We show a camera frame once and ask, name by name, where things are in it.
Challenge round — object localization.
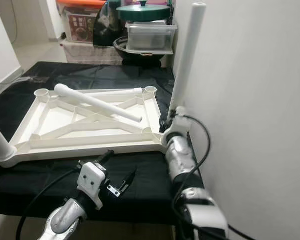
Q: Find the black bag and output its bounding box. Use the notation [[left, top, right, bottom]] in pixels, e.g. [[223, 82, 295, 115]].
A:
[[92, 0, 128, 48]]

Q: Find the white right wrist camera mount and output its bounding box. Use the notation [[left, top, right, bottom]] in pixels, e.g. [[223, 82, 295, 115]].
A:
[[162, 106, 190, 146]]

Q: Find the green pot lid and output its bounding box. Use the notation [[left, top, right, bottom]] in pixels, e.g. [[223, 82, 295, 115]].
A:
[[116, 0, 172, 22]]

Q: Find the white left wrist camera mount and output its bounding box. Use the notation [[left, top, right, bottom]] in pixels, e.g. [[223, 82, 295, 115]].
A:
[[77, 160, 108, 210]]

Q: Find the white plastic table top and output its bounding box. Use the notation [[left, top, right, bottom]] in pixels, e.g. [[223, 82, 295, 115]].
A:
[[0, 86, 173, 168]]

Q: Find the black tablecloth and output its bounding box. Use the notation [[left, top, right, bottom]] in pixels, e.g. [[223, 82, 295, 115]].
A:
[[0, 61, 213, 226]]

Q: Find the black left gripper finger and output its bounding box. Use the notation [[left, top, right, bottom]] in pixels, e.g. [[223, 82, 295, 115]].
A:
[[95, 149, 114, 166], [120, 167, 138, 191]]

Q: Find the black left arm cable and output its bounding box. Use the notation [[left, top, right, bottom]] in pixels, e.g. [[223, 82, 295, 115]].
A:
[[15, 165, 85, 240]]

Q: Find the clear plastic storage container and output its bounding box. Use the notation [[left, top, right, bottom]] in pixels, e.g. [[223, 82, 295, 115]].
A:
[[125, 21, 178, 55]]

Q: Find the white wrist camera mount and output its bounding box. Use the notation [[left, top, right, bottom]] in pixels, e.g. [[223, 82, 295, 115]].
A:
[[77, 160, 108, 210], [162, 106, 190, 146]]

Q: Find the clear plastic bag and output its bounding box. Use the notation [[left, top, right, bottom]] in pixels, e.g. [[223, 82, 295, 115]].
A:
[[15, 75, 33, 84]]

